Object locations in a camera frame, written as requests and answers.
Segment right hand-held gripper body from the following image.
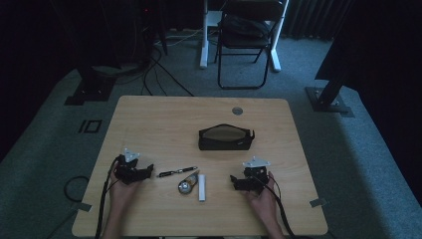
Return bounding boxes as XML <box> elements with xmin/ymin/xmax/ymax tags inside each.
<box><xmin>242</xmin><ymin>155</ymin><xmax>272</xmax><ymax>194</ymax></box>

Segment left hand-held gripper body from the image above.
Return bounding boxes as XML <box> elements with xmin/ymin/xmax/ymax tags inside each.
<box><xmin>113</xmin><ymin>147</ymin><xmax>147</xmax><ymax>186</ymax></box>

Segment black pen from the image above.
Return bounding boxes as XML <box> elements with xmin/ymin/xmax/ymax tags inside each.
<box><xmin>156</xmin><ymin>165</ymin><xmax>199</xmax><ymax>178</ymax></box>

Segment white eraser stick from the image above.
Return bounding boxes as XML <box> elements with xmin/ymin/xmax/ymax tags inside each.
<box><xmin>197</xmin><ymin>173</ymin><xmax>207</xmax><ymax>202</ymax></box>

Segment black pencil case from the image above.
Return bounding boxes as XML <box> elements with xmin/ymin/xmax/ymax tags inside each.
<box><xmin>198</xmin><ymin>123</ymin><xmax>256</xmax><ymax>151</ymax></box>

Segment person's left hand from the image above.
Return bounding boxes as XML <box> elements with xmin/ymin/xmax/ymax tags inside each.
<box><xmin>108</xmin><ymin>161</ymin><xmax>144</xmax><ymax>202</ymax></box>

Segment person's right hand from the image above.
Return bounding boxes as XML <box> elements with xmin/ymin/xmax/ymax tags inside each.
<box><xmin>244</xmin><ymin>170</ymin><xmax>279</xmax><ymax>218</ymax></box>

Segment black floor tape mark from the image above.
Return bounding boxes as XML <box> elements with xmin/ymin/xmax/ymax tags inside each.
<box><xmin>78</xmin><ymin>119</ymin><xmax>104</xmax><ymax>134</ymax></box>

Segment grey tape strip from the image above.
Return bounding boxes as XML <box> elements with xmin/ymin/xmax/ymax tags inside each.
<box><xmin>71</xmin><ymin>202</ymin><xmax>93</xmax><ymax>213</ymax></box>
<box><xmin>309</xmin><ymin>197</ymin><xmax>329</xmax><ymax>209</ymax></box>

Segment black stand with square base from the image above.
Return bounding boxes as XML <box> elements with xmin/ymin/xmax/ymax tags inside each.
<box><xmin>64</xmin><ymin>64</ymin><xmax>117</xmax><ymax>107</ymax></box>

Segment black slanted stand with base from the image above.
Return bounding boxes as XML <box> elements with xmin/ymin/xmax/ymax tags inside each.
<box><xmin>305</xmin><ymin>39</ymin><xmax>355</xmax><ymax>119</ymax></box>

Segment black folding chair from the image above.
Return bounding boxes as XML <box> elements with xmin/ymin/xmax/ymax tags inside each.
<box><xmin>216</xmin><ymin>0</ymin><xmax>289</xmax><ymax>91</ymax></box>

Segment dark equipment rack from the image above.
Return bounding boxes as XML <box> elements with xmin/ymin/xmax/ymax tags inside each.
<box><xmin>91</xmin><ymin>0</ymin><xmax>168</xmax><ymax>78</ymax></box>

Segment black bag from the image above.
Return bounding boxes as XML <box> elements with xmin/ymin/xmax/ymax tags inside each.
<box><xmin>221</xmin><ymin>14</ymin><xmax>271</xmax><ymax>40</ymax></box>

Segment dark pleated curtain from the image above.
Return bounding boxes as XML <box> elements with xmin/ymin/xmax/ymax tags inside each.
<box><xmin>282</xmin><ymin>0</ymin><xmax>353</xmax><ymax>42</ymax></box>

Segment left hand-held gripper cable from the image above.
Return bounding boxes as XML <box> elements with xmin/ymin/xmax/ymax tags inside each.
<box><xmin>95</xmin><ymin>155</ymin><xmax>121</xmax><ymax>239</ymax></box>

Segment hand-held gripper cable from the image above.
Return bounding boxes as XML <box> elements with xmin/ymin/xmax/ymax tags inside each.
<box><xmin>252</xmin><ymin>174</ymin><xmax>297</xmax><ymax>239</ymax></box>
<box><xmin>95</xmin><ymin>155</ymin><xmax>121</xmax><ymax>239</ymax></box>

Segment right hand-held gripper cable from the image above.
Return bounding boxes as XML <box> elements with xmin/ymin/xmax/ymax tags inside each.
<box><xmin>252</xmin><ymin>174</ymin><xmax>297</xmax><ymax>239</ymax></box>

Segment black floor cables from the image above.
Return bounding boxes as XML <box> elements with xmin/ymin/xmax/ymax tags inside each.
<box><xmin>140</xmin><ymin>46</ymin><xmax>195</xmax><ymax>98</ymax></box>

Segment white desk frame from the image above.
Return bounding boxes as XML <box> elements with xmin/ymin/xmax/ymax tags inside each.
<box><xmin>199</xmin><ymin>0</ymin><xmax>291</xmax><ymax>73</ymax></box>

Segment white floor cable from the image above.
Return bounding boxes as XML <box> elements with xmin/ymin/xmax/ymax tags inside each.
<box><xmin>153</xmin><ymin>28</ymin><xmax>204</xmax><ymax>48</ymax></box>

